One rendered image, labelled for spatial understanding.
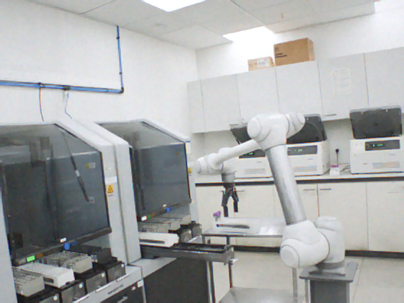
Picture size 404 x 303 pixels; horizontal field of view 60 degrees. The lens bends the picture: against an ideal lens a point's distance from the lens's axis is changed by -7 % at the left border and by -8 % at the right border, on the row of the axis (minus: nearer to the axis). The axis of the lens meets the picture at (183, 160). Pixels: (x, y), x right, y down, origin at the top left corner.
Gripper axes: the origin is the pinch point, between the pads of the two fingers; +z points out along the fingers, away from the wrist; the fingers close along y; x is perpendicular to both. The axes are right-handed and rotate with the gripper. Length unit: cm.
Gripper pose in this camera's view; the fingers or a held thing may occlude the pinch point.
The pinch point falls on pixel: (231, 213)
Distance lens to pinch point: 238.7
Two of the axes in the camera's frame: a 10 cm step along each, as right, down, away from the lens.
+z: 1.0, 9.9, 0.5
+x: -8.2, 0.5, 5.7
